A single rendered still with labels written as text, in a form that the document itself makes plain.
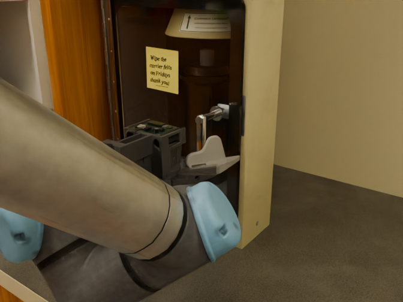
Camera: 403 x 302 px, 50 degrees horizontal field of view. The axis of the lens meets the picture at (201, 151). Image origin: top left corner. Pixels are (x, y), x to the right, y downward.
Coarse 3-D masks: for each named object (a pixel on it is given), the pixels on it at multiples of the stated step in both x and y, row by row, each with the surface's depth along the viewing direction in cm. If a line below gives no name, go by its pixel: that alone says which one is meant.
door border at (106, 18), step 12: (108, 0) 81; (108, 12) 82; (108, 24) 82; (108, 36) 83; (108, 48) 84; (108, 60) 85; (108, 72) 86; (108, 96) 88; (120, 132) 90; (240, 144) 73
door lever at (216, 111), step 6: (210, 108) 74; (216, 108) 73; (198, 114) 70; (204, 114) 70; (210, 114) 71; (216, 114) 72; (222, 114) 73; (198, 120) 70; (204, 120) 70; (216, 120) 74; (198, 126) 70; (204, 126) 70; (198, 132) 71; (204, 132) 70; (198, 138) 71; (204, 138) 71; (198, 144) 71; (198, 150) 72
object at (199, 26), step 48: (144, 0) 76; (192, 0) 70; (240, 0) 65; (144, 48) 79; (192, 48) 72; (240, 48) 67; (144, 96) 83; (192, 96) 76; (240, 96) 70; (192, 144) 79
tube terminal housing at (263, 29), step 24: (264, 0) 68; (264, 24) 70; (264, 48) 71; (264, 72) 73; (264, 96) 75; (264, 120) 77; (264, 144) 79; (240, 168) 76; (264, 168) 82; (240, 192) 77; (264, 192) 84; (240, 216) 79; (264, 216) 86; (240, 240) 81
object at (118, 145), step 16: (128, 128) 60; (144, 128) 60; (160, 128) 60; (176, 128) 61; (112, 144) 55; (128, 144) 55; (144, 144) 57; (160, 144) 58; (176, 144) 60; (144, 160) 59; (160, 160) 59; (176, 160) 63; (160, 176) 60
